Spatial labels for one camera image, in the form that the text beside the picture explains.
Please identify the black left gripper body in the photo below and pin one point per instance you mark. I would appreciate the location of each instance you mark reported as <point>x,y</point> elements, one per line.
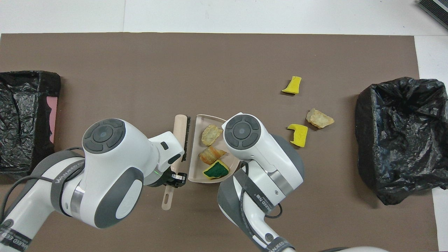
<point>161,179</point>

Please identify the beige plastic dustpan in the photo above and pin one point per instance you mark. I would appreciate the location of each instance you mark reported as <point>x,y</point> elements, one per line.
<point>195,150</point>

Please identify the green and yellow sponge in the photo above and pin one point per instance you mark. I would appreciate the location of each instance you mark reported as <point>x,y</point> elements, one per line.
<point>216,170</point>

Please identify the orange striped sponge chunk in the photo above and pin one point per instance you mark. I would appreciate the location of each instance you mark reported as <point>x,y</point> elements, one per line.
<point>211,155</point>

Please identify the beige hand brush black bristles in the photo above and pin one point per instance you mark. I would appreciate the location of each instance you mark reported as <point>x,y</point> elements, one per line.
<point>179,133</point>

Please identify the pale cream sponge chunk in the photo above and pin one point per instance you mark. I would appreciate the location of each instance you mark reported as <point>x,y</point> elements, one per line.
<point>211,134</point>
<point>319,119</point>

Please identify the yellow notched sponge piece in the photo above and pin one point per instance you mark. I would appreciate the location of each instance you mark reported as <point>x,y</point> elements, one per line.
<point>299,135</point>

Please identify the yellow sponge wedge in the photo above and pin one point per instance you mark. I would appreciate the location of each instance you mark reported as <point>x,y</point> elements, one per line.
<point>293,85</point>

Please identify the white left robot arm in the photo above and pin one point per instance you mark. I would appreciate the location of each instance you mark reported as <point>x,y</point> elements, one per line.
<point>105,164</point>

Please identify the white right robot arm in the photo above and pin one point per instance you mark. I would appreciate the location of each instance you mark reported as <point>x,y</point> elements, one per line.
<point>259,147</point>

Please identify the pink plastic bin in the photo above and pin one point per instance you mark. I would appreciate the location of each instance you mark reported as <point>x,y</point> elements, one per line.
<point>52,119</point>

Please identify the black plastic trash bag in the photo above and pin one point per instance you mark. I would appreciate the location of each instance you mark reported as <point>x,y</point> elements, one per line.
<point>28,115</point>
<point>392,147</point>

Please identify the brown table mat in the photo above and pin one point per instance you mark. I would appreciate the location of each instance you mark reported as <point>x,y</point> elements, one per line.
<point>245,70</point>

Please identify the dark grey ribbed device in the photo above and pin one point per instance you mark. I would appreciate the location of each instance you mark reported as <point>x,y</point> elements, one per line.
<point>435,8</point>

